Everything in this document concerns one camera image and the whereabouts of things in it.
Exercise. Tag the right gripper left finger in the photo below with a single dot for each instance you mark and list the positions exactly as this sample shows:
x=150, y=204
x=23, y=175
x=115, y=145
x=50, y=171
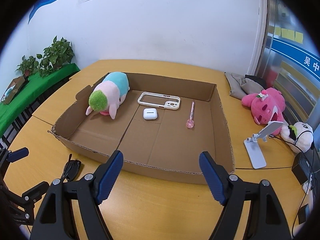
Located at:
x=55, y=217

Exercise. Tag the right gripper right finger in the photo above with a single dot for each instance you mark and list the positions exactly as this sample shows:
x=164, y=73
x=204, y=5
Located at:
x=266, y=218

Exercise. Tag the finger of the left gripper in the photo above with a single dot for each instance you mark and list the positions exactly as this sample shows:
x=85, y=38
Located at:
x=17, y=155
x=35, y=193

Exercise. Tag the black sunglasses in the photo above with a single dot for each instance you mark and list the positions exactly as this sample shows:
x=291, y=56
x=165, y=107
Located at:
x=71, y=169

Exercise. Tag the pink transparent pen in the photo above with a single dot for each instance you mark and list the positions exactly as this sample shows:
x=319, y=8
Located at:
x=190, y=121

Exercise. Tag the white earbuds case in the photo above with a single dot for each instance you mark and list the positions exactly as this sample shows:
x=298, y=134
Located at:
x=150, y=114

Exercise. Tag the clear white phone case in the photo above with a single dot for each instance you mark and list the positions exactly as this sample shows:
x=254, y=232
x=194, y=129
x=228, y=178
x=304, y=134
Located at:
x=155, y=100

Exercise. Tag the black power adapter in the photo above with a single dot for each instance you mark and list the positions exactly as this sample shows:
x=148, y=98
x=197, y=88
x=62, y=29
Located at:
x=301, y=168

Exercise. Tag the brown tissue box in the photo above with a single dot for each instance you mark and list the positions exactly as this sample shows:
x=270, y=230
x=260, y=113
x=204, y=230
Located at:
x=12, y=89

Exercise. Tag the green tablecloth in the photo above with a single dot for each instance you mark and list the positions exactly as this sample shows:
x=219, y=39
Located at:
x=35, y=87

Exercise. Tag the white panda plush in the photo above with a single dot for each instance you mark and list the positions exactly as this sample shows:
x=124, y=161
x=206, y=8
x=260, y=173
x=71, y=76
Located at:
x=299, y=136

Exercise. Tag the small green potted plant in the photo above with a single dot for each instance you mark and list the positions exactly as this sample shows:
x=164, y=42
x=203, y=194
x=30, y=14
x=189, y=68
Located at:
x=28, y=66

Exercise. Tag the large green potted plant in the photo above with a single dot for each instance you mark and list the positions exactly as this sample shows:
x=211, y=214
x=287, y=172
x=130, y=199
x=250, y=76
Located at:
x=60, y=52

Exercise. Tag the pink strawberry bear plush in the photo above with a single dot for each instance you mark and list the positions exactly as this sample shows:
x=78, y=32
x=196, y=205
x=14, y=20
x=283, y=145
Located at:
x=266, y=106

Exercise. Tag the green pink blue plush toy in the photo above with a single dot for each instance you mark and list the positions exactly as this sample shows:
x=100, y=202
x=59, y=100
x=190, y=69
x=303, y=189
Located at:
x=109, y=95

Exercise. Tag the brown cardboard box tray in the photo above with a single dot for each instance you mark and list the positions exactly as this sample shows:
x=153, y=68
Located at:
x=163, y=148

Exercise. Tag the grey folded cloth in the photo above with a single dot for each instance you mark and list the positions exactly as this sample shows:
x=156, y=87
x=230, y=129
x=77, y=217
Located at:
x=240, y=86

